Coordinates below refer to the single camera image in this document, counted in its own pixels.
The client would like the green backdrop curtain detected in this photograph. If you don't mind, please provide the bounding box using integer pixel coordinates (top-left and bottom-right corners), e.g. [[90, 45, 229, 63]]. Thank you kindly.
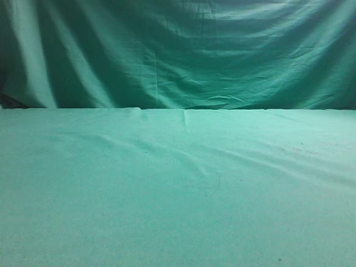
[[1, 1, 355, 110]]

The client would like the green table cloth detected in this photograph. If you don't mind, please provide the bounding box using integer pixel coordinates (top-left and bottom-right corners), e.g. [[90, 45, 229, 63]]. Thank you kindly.
[[1, 108, 355, 266]]

